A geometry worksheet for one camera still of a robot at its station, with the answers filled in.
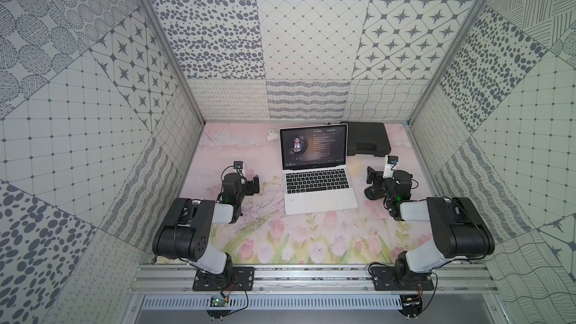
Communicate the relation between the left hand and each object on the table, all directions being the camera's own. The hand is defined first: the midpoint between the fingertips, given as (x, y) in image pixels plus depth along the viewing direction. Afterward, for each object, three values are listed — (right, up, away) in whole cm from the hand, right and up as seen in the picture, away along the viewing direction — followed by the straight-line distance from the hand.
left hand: (244, 173), depth 95 cm
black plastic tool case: (+57, +16, +13) cm, 61 cm away
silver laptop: (+31, +5, +6) cm, 32 cm away
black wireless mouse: (+54, -8, -2) cm, 55 cm away
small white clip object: (+10, +17, +16) cm, 26 cm away
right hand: (+59, +2, 0) cm, 59 cm away
